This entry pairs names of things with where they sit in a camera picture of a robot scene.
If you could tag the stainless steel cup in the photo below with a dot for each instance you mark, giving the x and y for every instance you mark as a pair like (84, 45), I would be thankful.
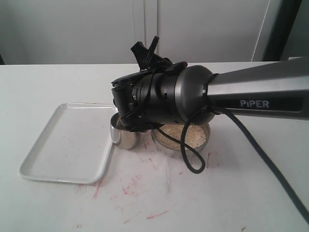
(122, 138)

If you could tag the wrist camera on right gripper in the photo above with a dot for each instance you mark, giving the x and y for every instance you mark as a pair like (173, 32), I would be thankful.
(146, 58)

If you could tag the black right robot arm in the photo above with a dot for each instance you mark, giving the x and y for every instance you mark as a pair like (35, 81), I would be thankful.
(179, 93)

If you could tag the white rectangular plastic tray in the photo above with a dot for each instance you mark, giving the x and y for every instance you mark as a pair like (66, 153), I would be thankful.
(74, 147)

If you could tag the white uncooked rice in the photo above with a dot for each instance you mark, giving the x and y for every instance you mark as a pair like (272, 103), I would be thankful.
(196, 136)

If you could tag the black vertical post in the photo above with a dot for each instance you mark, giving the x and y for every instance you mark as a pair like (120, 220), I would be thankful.
(289, 37)

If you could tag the stainless steel rice bowl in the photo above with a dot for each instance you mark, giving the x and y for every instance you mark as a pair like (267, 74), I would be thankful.
(176, 153)

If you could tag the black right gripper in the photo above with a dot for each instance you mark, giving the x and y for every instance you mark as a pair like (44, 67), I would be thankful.
(146, 100)

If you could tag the white cabinet behind table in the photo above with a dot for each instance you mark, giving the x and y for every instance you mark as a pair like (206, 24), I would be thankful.
(103, 31)

